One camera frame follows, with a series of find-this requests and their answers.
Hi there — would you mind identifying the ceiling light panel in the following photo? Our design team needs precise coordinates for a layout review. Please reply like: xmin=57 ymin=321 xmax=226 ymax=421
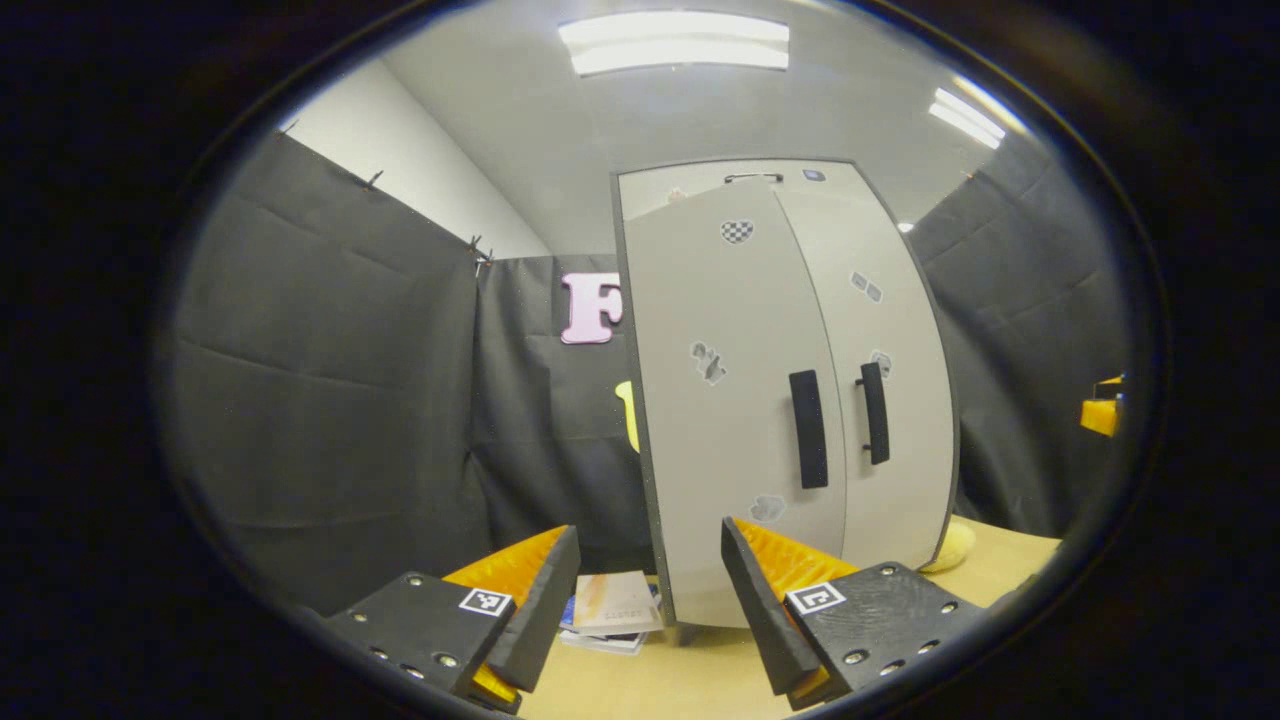
xmin=927 ymin=87 xmax=1007 ymax=150
xmin=557 ymin=11 xmax=792 ymax=78

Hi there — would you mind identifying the grey cabinet door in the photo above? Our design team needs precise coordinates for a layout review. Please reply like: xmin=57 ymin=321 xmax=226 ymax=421
xmin=775 ymin=185 xmax=961 ymax=571
xmin=612 ymin=183 xmax=849 ymax=629

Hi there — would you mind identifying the beige book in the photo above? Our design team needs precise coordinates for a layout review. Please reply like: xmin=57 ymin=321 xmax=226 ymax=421
xmin=572 ymin=571 xmax=664 ymax=637

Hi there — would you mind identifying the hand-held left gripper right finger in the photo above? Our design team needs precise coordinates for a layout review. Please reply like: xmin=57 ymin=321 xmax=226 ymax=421
xmin=720 ymin=515 xmax=993 ymax=713

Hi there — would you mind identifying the black door handle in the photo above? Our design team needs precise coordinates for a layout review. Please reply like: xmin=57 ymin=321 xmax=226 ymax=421
xmin=855 ymin=361 xmax=892 ymax=467
xmin=788 ymin=369 xmax=830 ymax=490

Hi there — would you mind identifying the yellow round sponge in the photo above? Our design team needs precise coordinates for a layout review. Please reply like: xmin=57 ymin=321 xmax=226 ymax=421
xmin=920 ymin=520 xmax=978 ymax=574

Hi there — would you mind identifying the grey cabinet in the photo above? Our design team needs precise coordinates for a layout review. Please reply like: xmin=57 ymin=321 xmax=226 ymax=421
xmin=610 ymin=157 xmax=963 ymax=631

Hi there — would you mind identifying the white book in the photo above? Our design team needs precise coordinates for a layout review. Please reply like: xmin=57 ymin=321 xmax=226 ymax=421
xmin=558 ymin=628 xmax=646 ymax=656

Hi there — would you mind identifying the black backdrop cloth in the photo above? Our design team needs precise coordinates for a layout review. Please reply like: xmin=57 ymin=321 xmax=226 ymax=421
xmin=165 ymin=130 xmax=1131 ymax=616

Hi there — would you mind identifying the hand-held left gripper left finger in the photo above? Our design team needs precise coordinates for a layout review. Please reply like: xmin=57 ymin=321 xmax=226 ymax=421
xmin=323 ymin=523 xmax=582 ymax=715

